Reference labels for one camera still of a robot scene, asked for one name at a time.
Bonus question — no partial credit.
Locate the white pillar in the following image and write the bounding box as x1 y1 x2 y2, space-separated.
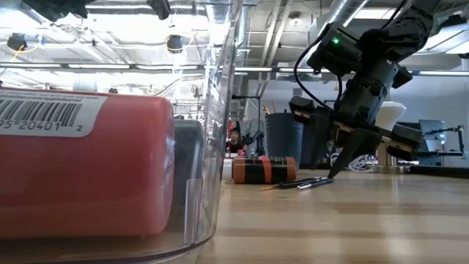
71 78 100 92

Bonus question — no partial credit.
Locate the clear plastic bin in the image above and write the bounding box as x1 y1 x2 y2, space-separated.
0 0 245 264

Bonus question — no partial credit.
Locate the person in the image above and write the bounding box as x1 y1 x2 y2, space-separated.
229 126 250 155

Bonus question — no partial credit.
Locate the large red paint bottle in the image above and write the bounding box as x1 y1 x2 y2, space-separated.
0 87 176 240

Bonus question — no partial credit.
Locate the small orange paint bottle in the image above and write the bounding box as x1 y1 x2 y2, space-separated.
222 156 297 185

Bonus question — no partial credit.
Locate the black background stand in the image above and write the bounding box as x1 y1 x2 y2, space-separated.
424 125 466 159

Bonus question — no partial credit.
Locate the dark blue cup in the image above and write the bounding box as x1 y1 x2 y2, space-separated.
264 111 305 170

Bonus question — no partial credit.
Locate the silver slanted ceiling duct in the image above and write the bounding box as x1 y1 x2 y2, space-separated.
325 0 369 26

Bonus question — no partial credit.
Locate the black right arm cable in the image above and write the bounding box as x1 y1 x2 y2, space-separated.
292 34 344 111

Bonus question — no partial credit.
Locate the white lamp cable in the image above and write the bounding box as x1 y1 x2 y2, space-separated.
329 152 378 173

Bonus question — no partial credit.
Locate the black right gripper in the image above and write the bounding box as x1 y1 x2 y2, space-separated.
288 60 425 180

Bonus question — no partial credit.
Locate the large grey paint bottle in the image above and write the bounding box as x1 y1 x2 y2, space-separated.
172 119 204 208

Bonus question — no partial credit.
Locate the grey background monitor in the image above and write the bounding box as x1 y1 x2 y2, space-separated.
418 119 447 144

